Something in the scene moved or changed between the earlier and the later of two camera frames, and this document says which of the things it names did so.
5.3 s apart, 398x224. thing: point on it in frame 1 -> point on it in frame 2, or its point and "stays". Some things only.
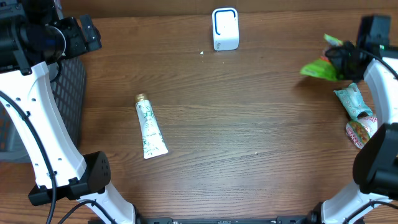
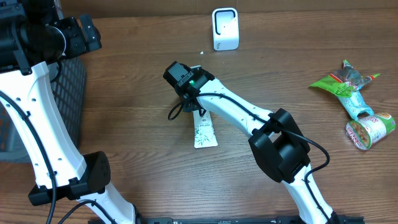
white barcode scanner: x=225 y=22 stays
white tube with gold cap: x=152 y=142 -> x=204 y=134
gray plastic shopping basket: x=68 y=80 stays
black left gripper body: x=76 y=42 stays
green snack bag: x=323 y=67 -> x=344 y=81
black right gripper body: x=342 y=59 -> x=191 y=104
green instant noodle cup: x=360 y=130 stays
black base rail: x=223 y=220 stays
